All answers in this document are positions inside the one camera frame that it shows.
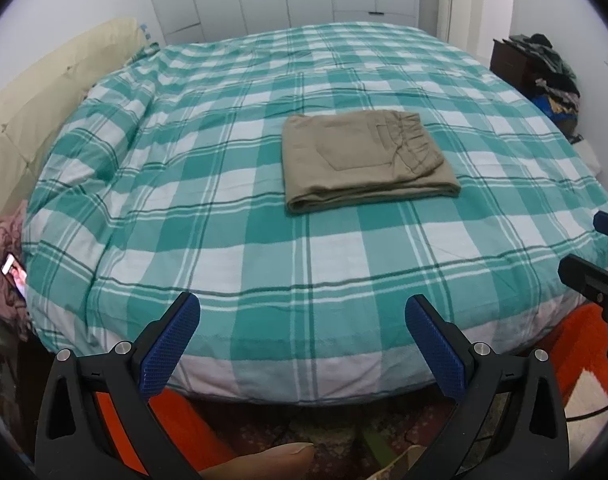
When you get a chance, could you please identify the green checked blanket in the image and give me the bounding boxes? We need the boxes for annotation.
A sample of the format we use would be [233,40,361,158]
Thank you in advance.
[21,21,608,406]

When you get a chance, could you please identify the pink cloth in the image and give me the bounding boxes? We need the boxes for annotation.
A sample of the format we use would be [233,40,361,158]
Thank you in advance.
[0,200,35,342]

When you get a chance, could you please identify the cream padded headboard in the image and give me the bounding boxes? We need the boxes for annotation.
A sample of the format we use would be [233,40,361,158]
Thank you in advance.
[0,17,150,241]

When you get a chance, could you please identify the black cable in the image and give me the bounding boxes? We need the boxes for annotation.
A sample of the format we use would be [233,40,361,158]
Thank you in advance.
[565,395,608,420]

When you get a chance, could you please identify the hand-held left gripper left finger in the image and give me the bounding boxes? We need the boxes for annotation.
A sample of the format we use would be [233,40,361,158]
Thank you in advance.
[34,291,205,480]

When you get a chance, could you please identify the pile of dark clothes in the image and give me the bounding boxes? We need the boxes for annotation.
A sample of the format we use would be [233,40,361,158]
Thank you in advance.
[506,32,585,143]

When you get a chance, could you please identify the orange patterned rug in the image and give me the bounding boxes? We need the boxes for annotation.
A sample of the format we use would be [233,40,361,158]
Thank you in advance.
[91,305,608,480]

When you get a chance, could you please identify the smartphone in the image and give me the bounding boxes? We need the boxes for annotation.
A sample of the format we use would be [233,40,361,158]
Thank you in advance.
[0,254,29,298]

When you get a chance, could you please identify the patterned pillow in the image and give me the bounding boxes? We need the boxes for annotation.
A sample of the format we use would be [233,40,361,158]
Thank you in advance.
[126,22,160,64]

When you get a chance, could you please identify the dark wooden nightstand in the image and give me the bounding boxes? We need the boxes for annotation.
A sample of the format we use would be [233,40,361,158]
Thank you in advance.
[490,37,540,96]

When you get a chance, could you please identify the white door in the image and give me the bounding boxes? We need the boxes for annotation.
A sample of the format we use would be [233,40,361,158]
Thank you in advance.
[436,0,487,58]

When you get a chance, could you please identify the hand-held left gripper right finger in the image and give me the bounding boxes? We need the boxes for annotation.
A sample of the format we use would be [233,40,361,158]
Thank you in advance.
[401,294,571,480]

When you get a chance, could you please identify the khaki pants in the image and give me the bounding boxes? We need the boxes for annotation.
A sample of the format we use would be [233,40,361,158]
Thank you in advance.
[282,111,461,216]

